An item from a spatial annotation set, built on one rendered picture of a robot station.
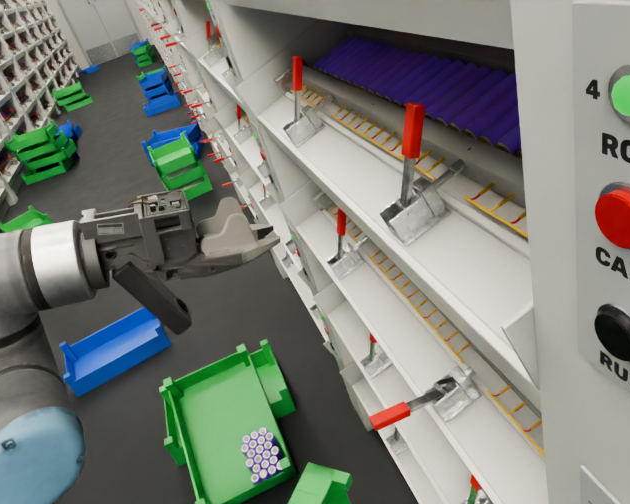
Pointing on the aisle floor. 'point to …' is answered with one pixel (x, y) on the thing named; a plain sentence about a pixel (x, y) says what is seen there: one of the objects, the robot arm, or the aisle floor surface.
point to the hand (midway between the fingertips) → (266, 240)
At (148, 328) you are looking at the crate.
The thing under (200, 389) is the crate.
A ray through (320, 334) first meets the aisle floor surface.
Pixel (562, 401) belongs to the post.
